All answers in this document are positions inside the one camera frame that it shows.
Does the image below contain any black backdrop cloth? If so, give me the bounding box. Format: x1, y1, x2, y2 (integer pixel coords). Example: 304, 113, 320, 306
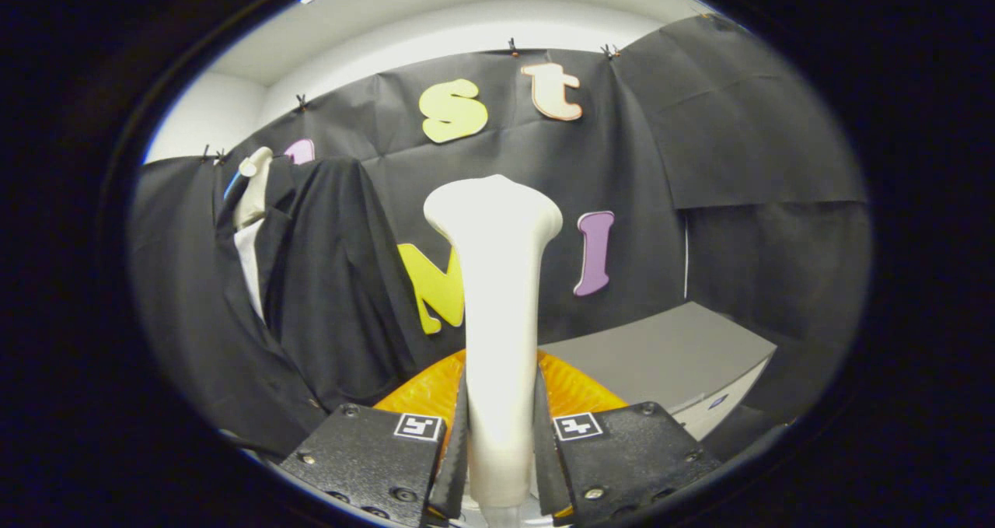
128, 13, 871, 467

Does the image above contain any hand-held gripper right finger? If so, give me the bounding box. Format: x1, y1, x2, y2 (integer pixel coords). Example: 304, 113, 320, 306
535, 349, 724, 525

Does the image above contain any beige clothes hanger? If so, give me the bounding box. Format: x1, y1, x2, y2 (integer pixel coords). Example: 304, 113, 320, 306
232, 147, 274, 229

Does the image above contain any black suit jacket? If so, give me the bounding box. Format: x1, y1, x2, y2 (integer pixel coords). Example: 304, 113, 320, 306
214, 155, 424, 451

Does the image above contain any grey cabinet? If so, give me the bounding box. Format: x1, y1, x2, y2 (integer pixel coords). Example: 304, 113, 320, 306
540, 302, 778, 442

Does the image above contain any white garment steamer head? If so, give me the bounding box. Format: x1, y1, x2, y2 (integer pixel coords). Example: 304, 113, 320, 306
424, 174, 564, 528

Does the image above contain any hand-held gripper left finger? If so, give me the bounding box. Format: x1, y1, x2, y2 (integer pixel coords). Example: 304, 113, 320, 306
278, 349, 471, 527

